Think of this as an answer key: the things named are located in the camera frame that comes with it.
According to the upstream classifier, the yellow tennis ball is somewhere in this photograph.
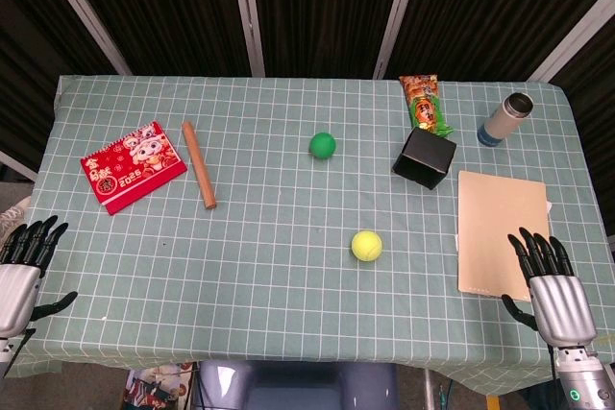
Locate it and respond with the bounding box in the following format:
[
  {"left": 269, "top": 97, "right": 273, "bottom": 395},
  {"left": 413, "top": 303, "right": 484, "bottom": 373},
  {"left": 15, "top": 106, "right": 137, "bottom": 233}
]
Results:
[{"left": 350, "top": 229, "right": 384, "bottom": 263}]

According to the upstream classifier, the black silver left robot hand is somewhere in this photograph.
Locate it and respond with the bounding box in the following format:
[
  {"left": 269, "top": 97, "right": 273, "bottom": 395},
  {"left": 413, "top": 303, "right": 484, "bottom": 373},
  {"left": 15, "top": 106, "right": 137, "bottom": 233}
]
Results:
[{"left": 0, "top": 215, "right": 79, "bottom": 340}]

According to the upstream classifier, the black open box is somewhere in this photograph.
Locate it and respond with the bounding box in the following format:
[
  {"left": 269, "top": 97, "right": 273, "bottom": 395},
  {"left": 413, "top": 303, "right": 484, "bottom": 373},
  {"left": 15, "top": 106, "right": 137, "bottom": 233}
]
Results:
[{"left": 391, "top": 127, "right": 457, "bottom": 191}]

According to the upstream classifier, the wooden rod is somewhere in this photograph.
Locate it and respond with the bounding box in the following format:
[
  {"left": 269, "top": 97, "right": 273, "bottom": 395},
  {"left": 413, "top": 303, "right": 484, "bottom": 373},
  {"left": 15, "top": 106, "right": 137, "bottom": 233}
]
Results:
[{"left": 181, "top": 121, "right": 218, "bottom": 211}]

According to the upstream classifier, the colourful printed snack packet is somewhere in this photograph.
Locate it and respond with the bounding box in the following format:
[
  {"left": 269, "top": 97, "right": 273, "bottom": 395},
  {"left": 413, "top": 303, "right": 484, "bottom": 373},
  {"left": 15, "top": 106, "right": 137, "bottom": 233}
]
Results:
[{"left": 124, "top": 361, "right": 197, "bottom": 410}]

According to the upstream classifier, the white frame bar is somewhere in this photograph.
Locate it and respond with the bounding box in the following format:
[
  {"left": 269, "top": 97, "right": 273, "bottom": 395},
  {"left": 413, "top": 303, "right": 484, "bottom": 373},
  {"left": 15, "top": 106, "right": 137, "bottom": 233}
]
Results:
[
  {"left": 373, "top": 0, "right": 427, "bottom": 80},
  {"left": 234, "top": 0, "right": 266, "bottom": 78},
  {"left": 527, "top": 0, "right": 615, "bottom": 84},
  {"left": 32, "top": 0, "right": 134, "bottom": 77},
  {"left": 0, "top": 149, "right": 39, "bottom": 183}
]

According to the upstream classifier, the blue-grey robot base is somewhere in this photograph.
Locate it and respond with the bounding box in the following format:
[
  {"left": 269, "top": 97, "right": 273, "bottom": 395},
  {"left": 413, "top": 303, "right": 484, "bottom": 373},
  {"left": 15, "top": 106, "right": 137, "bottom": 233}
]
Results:
[{"left": 198, "top": 359, "right": 400, "bottom": 410}]

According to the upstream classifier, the red desk calendar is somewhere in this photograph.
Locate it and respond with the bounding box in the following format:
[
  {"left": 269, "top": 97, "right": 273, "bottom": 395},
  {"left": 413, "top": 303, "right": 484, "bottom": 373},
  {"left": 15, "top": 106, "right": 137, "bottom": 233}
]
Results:
[{"left": 80, "top": 120, "right": 189, "bottom": 216}]

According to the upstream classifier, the silver blue thermos bottle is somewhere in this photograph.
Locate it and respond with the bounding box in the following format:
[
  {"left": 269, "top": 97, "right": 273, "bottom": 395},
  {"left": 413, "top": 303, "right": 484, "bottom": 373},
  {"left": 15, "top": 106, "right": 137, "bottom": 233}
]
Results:
[{"left": 476, "top": 91, "right": 535, "bottom": 148}]

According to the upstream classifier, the orange green snack packet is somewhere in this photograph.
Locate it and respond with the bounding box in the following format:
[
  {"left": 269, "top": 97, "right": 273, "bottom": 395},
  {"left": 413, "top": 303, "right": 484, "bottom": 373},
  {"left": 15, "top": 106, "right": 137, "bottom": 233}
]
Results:
[{"left": 399, "top": 74, "right": 455, "bottom": 138}]

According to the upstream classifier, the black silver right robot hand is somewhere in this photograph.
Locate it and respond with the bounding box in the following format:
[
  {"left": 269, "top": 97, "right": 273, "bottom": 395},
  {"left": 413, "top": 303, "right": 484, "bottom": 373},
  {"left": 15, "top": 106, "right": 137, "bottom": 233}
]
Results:
[{"left": 501, "top": 226, "right": 599, "bottom": 349}]

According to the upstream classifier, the metal table leg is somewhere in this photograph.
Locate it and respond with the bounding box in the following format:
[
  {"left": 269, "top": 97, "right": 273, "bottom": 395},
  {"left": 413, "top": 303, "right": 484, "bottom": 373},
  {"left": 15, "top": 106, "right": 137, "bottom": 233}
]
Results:
[{"left": 421, "top": 369, "right": 441, "bottom": 410}]

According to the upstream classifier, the green ball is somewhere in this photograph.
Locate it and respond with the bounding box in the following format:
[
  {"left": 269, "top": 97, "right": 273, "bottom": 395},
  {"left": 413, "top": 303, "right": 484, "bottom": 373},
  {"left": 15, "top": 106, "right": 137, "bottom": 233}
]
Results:
[{"left": 307, "top": 132, "right": 337, "bottom": 160}]

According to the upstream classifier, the beige folder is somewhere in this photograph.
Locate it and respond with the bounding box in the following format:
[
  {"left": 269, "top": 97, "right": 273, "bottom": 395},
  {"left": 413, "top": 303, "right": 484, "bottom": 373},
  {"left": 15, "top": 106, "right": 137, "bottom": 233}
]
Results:
[{"left": 455, "top": 169, "right": 552, "bottom": 303}]

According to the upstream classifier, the green checked tablecloth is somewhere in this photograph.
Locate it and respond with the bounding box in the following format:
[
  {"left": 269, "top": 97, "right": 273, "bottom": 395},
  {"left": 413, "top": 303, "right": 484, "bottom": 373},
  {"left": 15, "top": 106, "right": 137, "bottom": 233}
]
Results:
[{"left": 4, "top": 74, "right": 615, "bottom": 388}]

